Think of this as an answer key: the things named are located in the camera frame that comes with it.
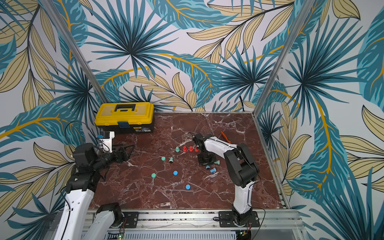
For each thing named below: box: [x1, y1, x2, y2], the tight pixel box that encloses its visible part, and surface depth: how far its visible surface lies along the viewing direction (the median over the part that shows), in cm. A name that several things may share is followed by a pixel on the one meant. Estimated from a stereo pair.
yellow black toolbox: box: [94, 102, 155, 134], surface depth 98 cm
